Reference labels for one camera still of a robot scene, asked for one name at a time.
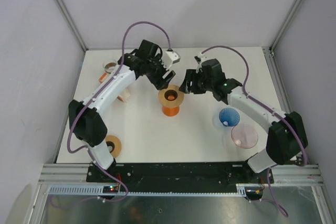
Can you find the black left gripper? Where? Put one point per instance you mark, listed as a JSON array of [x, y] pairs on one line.
[[159, 82]]

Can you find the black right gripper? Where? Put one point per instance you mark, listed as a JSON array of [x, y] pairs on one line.
[[191, 76]]

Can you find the orange glass flask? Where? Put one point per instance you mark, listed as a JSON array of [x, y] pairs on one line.
[[170, 111]]

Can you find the blue glass dripper cone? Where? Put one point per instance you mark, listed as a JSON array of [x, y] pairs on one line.
[[229, 117]]

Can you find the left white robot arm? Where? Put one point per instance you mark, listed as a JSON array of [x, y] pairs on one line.
[[86, 116]]

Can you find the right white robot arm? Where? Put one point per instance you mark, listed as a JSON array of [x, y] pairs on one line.
[[286, 133]]

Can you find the orange coffee filter box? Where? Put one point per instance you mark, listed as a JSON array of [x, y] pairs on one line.
[[124, 95]]

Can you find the pink glass dripper cone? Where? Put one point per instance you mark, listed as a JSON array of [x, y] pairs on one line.
[[244, 136]]

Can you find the clear glass carafe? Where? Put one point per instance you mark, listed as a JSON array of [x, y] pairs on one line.
[[109, 66]]

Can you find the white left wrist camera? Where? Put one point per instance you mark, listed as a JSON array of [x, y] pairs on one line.
[[169, 58]]

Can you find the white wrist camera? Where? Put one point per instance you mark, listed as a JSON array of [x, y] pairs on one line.
[[169, 58], [200, 58]]

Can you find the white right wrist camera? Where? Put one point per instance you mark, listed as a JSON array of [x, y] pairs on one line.
[[200, 58]]

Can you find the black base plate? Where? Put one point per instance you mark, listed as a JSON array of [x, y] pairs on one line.
[[208, 177]]

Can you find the aluminium frame rail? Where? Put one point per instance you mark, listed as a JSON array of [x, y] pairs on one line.
[[292, 175]]

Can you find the white slotted cable duct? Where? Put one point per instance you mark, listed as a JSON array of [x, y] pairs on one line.
[[83, 190]]

